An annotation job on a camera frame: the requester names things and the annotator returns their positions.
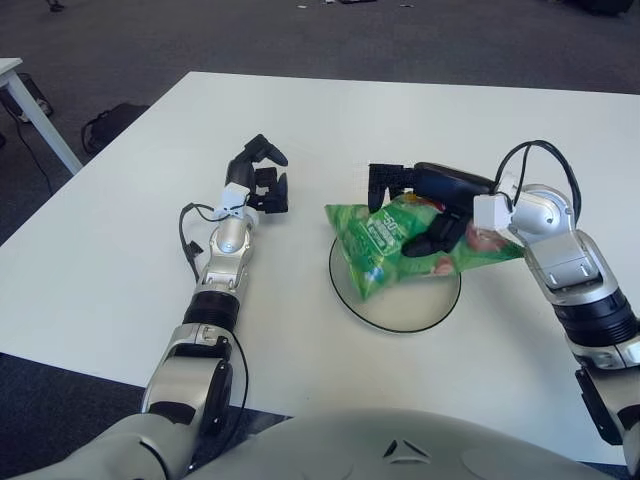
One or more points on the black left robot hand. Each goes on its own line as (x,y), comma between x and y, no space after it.
(239,170)

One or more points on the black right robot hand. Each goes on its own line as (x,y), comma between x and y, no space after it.
(445,187)

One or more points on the green snack chip bag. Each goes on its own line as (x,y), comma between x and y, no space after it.
(365,245)

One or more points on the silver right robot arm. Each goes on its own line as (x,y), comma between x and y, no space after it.
(570,260)

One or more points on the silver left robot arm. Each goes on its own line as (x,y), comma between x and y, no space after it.
(227,250)

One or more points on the white plate black rim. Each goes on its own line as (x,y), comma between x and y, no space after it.
(410,305)

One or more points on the black backpack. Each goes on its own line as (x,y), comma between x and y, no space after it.
(115,125)

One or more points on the white desk leg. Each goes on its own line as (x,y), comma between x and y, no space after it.
(45,130)

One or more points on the large black floor object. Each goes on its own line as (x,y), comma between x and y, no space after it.
(600,5)

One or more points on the dark chair leg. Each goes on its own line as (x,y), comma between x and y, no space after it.
(56,6)

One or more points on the grey robot torso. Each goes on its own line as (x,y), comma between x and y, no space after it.
(350,445)

